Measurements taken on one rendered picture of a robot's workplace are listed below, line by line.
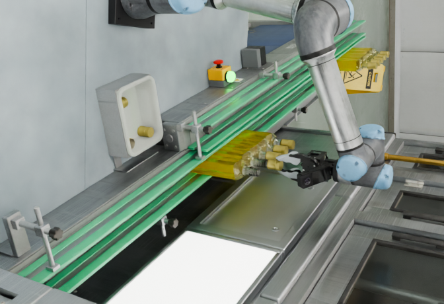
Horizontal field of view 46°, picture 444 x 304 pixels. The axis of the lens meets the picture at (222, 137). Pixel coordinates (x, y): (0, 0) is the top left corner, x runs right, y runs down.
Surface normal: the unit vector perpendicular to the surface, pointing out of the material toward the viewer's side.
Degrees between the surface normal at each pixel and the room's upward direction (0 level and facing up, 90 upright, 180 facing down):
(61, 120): 0
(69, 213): 90
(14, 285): 90
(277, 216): 90
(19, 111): 0
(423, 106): 90
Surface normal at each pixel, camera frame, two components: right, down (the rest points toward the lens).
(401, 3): -0.51, 0.38
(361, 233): -0.11, -0.92
